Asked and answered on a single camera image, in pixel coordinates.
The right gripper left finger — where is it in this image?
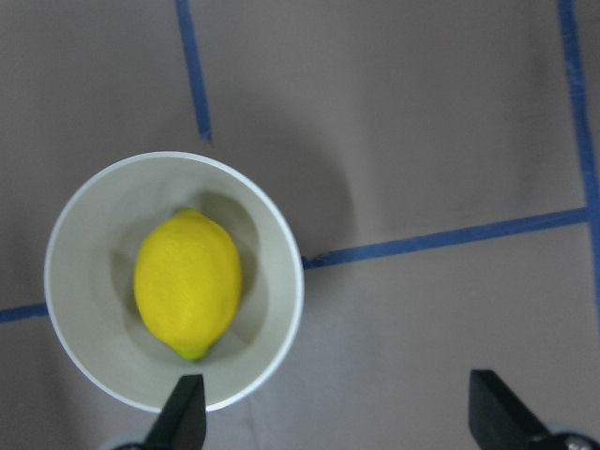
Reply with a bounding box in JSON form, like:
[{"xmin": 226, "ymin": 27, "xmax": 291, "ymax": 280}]
[{"xmin": 141, "ymin": 374, "xmax": 207, "ymax": 449}]

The white ceramic bowl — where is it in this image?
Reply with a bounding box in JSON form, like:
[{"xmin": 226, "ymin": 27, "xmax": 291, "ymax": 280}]
[{"xmin": 44, "ymin": 151, "xmax": 305, "ymax": 413}]

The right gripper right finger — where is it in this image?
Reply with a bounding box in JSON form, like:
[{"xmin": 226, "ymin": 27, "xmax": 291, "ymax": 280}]
[{"xmin": 468, "ymin": 369, "xmax": 599, "ymax": 450}]

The yellow lemon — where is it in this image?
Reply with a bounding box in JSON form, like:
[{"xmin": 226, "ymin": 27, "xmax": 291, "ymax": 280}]
[{"xmin": 133, "ymin": 208, "xmax": 242, "ymax": 361}]

